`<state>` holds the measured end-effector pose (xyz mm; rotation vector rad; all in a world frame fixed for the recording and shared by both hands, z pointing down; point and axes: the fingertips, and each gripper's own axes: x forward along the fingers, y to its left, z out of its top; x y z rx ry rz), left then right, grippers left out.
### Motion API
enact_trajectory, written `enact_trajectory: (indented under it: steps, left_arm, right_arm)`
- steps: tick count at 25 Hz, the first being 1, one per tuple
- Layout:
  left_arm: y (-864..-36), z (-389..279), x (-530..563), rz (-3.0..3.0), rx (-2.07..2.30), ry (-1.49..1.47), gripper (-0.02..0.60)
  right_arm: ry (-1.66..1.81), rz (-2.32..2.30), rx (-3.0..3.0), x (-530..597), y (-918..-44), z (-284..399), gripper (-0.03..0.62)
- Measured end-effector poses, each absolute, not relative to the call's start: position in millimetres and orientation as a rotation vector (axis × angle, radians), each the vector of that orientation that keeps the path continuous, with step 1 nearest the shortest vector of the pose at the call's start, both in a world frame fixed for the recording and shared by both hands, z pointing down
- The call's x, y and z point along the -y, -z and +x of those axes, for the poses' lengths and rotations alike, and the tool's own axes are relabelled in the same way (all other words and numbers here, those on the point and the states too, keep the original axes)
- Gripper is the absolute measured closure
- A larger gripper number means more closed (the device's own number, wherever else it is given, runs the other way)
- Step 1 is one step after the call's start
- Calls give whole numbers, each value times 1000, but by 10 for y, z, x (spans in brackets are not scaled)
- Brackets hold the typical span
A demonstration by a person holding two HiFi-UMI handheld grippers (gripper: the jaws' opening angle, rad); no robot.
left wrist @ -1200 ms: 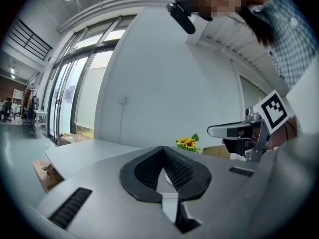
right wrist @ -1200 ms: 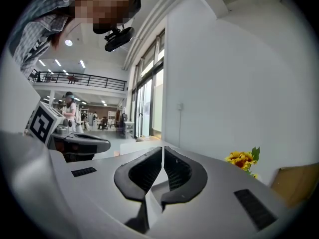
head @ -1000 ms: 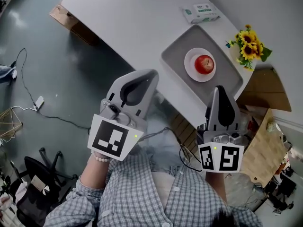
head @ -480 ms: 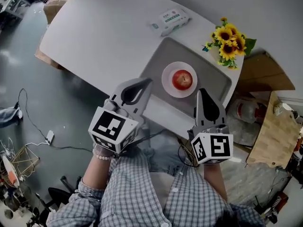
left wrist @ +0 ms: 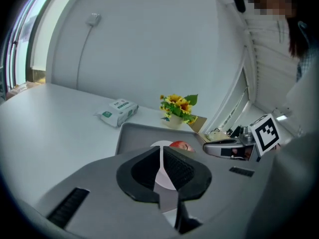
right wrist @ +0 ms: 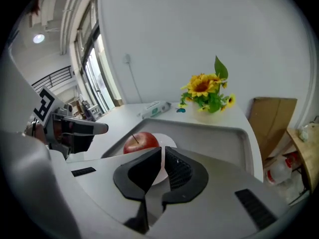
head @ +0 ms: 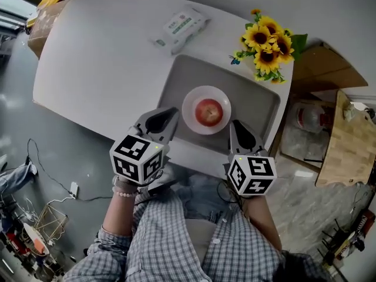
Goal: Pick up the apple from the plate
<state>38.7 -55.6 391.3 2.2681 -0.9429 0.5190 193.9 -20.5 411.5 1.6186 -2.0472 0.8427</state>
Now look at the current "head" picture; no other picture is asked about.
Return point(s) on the black metal stand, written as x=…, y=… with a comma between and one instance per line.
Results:
x=337, y=242

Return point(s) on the brown cardboard box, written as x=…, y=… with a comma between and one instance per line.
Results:
x=44, y=28

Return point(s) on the clear plastic bag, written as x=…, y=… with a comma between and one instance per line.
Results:
x=308, y=119

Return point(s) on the white green wet wipes pack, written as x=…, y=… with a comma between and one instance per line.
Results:
x=182, y=25

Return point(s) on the person's left forearm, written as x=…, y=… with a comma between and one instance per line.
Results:
x=117, y=213

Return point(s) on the person's right forearm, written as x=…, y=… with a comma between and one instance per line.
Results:
x=261, y=216

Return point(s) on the artificial sunflower bouquet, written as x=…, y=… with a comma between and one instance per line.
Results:
x=260, y=37

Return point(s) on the white orange plastic object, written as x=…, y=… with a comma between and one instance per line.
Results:
x=35, y=241

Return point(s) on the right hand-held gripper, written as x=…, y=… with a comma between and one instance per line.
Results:
x=252, y=172

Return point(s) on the grey watch band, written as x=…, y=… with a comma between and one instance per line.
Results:
x=120, y=182

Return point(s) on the person's blue jeans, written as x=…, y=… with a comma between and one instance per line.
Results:
x=199, y=192

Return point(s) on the person's checked shirt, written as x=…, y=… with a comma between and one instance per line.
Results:
x=164, y=245

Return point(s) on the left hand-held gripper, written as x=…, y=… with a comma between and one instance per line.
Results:
x=138, y=160

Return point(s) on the grey metal tray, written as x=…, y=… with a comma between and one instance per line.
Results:
x=188, y=72

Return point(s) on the blue denim cloth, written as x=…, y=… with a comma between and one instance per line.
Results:
x=17, y=176

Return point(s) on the wooden board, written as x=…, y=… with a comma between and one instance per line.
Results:
x=346, y=140

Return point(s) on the red apple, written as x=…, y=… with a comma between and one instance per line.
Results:
x=208, y=112

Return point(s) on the open cardboard box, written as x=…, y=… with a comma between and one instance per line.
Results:
x=323, y=66

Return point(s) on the white power adapter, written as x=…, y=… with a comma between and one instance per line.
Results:
x=74, y=189

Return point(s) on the white round plate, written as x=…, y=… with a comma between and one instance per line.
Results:
x=190, y=122

